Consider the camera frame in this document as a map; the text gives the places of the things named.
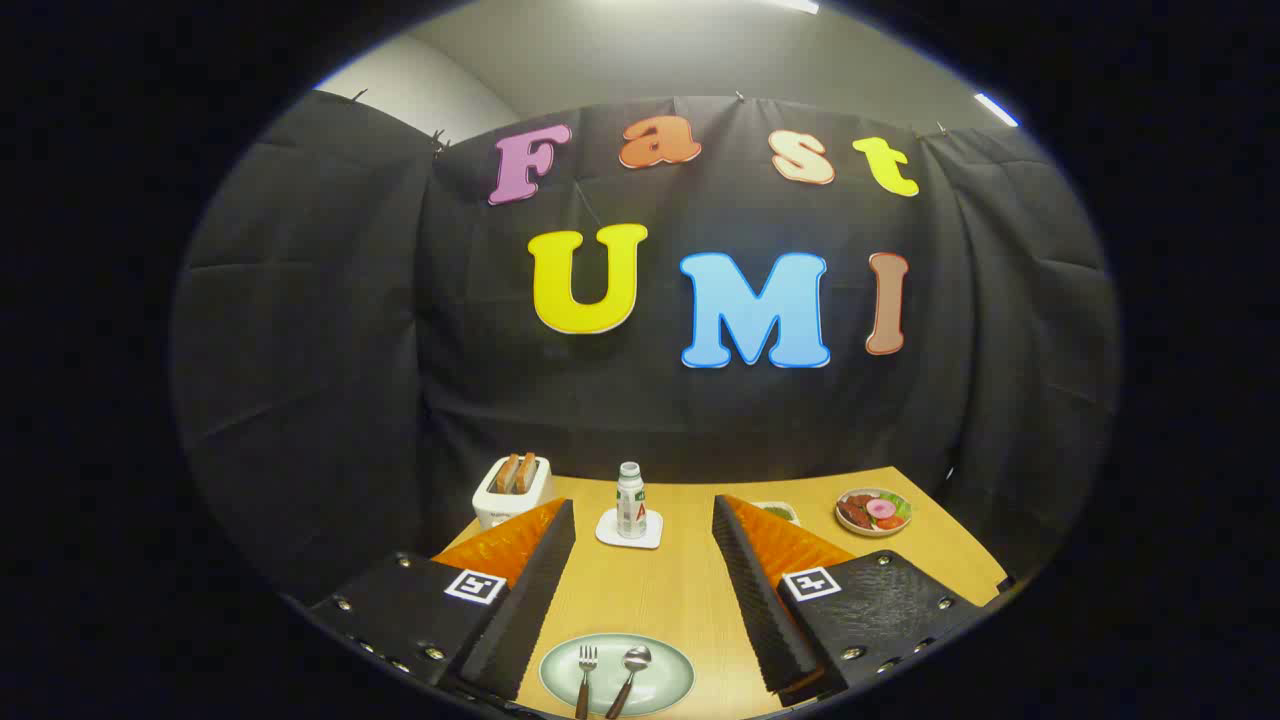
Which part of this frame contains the wooden-handled metal spoon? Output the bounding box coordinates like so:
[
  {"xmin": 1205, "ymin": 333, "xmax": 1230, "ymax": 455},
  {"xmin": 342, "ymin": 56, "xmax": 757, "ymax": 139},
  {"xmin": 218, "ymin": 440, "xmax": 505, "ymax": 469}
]
[{"xmin": 605, "ymin": 645, "xmax": 653, "ymax": 720}]

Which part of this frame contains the white toaster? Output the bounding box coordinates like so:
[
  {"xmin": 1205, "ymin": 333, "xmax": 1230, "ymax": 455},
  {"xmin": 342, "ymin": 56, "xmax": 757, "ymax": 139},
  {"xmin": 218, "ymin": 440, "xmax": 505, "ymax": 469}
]
[{"xmin": 472, "ymin": 455, "xmax": 553, "ymax": 529}]

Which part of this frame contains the small white drink bottle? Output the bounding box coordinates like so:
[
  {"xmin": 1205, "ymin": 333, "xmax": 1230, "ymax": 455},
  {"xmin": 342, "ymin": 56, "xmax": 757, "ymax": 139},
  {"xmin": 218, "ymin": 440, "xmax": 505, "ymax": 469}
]
[{"xmin": 616, "ymin": 461, "xmax": 648, "ymax": 540}]

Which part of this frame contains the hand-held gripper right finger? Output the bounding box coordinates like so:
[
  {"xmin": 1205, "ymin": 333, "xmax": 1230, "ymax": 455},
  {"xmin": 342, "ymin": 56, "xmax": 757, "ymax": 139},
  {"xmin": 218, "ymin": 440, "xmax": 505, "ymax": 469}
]
[{"xmin": 712, "ymin": 494, "xmax": 986, "ymax": 698}]

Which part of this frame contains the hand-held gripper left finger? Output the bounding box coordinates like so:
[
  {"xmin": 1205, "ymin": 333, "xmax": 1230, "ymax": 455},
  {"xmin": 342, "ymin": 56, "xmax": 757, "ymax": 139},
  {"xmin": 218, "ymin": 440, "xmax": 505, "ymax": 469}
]
[{"xmin": 305, "ymin": 498, "xmax": 578, "ymax": 706}]

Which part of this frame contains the pale green plate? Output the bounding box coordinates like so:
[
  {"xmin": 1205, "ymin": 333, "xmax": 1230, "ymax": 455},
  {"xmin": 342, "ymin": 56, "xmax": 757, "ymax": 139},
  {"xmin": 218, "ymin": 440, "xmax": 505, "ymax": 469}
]
[{"xmin": 539, "ymin": 633, "xmax": 696, "ymax": 718}]

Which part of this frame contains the white square coaster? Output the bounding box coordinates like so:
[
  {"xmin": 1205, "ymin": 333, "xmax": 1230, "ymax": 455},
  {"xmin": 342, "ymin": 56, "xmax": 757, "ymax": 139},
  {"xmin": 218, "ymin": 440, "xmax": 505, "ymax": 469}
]
[{"xmin": 596, "ymin": 508, "xmax": 664, "ymax": 550}]

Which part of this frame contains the plate of meat and vegetables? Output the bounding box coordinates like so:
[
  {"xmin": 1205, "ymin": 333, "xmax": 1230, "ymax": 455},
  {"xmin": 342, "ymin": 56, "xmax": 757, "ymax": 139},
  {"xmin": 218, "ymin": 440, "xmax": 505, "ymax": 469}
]
[{"xmin": 835, "ymin": 487, "xmax": 913, "ymax": 538}]

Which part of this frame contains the wooden-handled metal fork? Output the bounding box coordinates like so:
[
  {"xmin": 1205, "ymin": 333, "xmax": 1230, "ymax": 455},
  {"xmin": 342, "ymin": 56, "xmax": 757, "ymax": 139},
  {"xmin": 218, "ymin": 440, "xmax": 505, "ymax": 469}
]
[{"xmin": 574, "ymin": 645, "xmax": 599, "ymax": 720}]

